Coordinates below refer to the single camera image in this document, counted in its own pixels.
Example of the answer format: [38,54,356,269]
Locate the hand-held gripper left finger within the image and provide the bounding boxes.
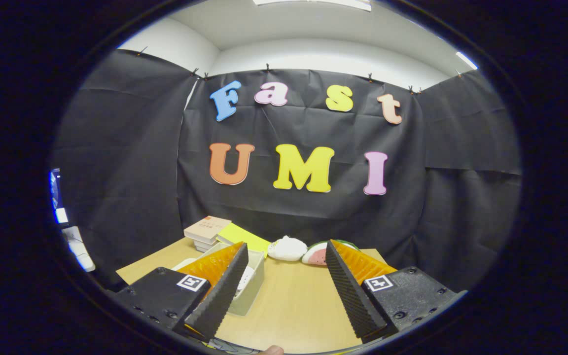
[114,242,249,342]

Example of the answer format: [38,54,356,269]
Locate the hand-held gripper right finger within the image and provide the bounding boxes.
[324,240,467,344]

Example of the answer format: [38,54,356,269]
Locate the beige fabric storage box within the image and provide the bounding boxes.
[173,242,266,317]

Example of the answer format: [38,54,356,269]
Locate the watermelon slice plush toy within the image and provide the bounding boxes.
[302,240,358,266]

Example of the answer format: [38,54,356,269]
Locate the yellow book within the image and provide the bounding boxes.
[216,223,271,257]

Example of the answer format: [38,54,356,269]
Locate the beige book with orange label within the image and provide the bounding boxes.
[184,215,232,243]

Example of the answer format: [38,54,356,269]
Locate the white plush toy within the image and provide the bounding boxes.
[268,236,308,262]

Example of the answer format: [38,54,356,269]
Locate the white papers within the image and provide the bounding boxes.
[62,226,96,272]

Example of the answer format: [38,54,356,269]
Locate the blue lit screen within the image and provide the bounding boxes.
[50,169,69,225]

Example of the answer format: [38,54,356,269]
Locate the small ceiling light panel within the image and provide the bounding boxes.
[456,51,478,71]

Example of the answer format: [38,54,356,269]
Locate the long ceiling light panel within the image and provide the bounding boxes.
[253,0,372,12]

